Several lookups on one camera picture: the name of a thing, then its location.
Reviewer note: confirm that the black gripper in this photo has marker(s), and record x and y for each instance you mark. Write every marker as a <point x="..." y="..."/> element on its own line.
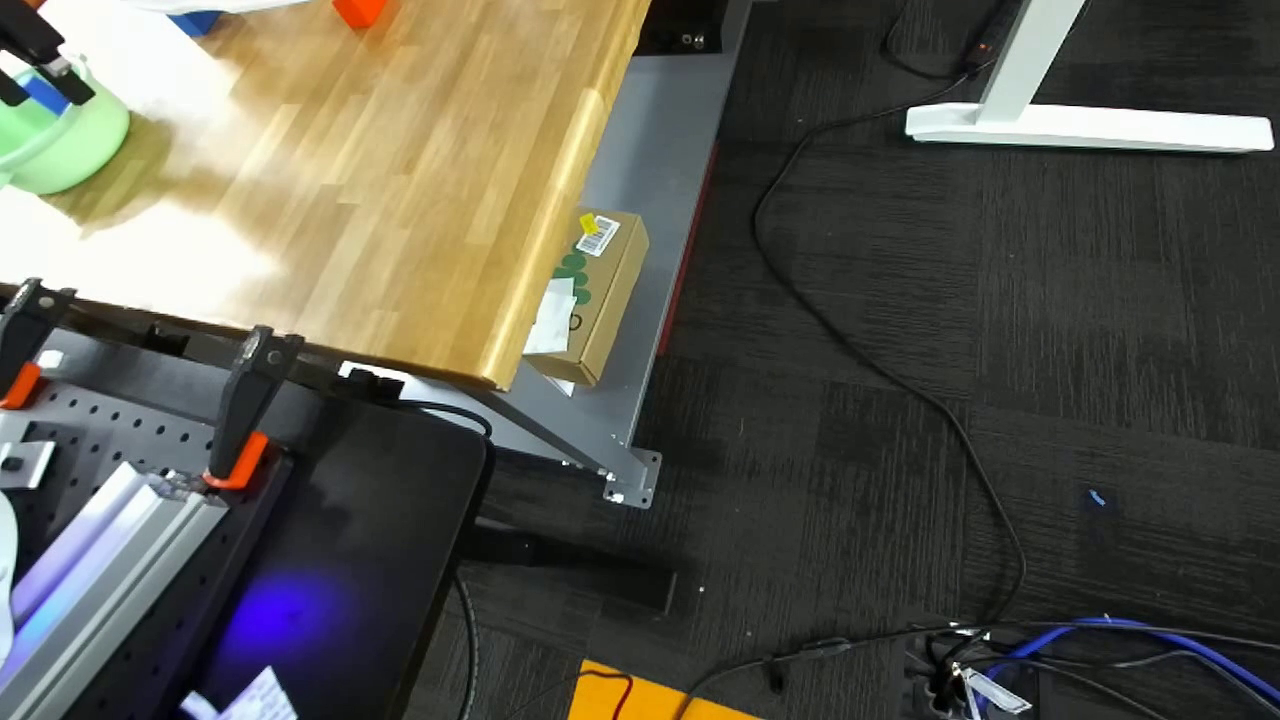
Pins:
<point x="30" y="38"/>

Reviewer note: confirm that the green plastic bowl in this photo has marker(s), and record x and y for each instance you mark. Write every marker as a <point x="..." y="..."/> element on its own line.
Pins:
<point x="54" y="154"/>

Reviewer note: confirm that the blue block in bowl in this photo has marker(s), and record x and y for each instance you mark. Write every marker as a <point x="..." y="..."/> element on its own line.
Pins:
<point x="47" y="96"/>

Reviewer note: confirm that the blue block under drawers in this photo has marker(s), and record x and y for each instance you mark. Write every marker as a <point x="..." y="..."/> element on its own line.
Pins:
<point x="196" y="23"/>

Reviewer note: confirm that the orange block under drawers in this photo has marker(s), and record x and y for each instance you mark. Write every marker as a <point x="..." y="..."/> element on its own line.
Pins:
<point x="363" y="13"/>

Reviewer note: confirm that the small cardboard box under table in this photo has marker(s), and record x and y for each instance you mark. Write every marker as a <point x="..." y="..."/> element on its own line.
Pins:
<point x="586" y="298"/>

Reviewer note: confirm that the orange floor mat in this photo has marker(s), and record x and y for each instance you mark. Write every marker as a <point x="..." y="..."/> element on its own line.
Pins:
<point x="613" y="692"/>

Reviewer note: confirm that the orange handled clamp left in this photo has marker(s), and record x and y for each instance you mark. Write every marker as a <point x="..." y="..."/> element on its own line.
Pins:
<point x="26" y="327"/>

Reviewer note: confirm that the orange handled clamp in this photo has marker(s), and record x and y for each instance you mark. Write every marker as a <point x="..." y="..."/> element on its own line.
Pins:
<point x="254" y="382"/>
<point x="26" y="327"/>

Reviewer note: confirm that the orange handled clamp right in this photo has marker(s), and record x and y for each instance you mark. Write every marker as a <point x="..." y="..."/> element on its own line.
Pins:
<point x="254" y="382"/>

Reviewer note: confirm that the aluminium extrusion rail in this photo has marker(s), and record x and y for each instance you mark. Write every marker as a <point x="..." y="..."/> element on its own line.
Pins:
<point x="92" y="584"/>

